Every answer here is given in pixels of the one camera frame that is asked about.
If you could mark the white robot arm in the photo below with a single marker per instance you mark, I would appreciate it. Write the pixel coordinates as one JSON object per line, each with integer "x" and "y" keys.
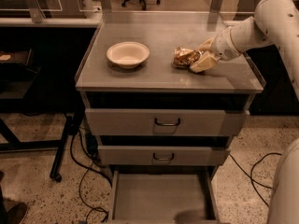
{"x": 274, "y": 22}

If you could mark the bottom grey drawer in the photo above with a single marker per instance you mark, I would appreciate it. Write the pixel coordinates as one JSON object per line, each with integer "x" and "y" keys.
{"x": 162, "y": 199}

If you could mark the brown shoe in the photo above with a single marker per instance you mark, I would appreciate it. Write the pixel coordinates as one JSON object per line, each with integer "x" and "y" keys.
{"x": 17, "y": 214}

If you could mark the white horizontal rail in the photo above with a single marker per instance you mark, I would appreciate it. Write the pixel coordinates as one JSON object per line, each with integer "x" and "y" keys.
{"x": 89, "y": 23}

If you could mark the grey drawer cabinet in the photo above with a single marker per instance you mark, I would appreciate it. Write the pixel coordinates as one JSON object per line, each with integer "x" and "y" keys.
{"x": 159, "y": 75}

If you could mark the black table frame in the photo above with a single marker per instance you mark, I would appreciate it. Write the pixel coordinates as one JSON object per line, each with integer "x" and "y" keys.
{"x": 17, "y": 77}

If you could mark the top drawer metal handle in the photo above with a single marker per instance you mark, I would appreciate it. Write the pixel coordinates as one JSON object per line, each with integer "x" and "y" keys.
{"x": 167, "y": 123}

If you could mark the grey drawer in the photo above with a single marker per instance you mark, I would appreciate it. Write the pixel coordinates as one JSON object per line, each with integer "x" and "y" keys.
{"x": 162, "y": 199}
{"x": 134, "y": 113}
{"x": 138, "y": 150}

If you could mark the drawer metal handle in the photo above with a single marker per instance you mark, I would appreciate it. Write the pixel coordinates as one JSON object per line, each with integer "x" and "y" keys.
{"x": 167, "y": 123}
{"x": 158, "y": 157}

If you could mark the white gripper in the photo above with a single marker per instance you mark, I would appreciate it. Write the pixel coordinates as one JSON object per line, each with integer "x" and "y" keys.
{"x": 223, "y": 45}

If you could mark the middle grey drawer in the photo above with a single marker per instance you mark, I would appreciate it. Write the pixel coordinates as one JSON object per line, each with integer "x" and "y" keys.
{"x": 138, "y": 150}

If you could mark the middle drawer metal handle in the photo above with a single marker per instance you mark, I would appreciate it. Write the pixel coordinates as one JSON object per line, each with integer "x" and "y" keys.
{"x": 158, "y": 157}

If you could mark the top grey drawer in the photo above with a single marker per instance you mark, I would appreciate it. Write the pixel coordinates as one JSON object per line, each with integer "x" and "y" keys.
{"x": 134, "y": 113}

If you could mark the crushed orange can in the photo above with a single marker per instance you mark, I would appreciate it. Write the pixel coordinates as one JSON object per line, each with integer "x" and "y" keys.
{"x": 185, "y": 57}

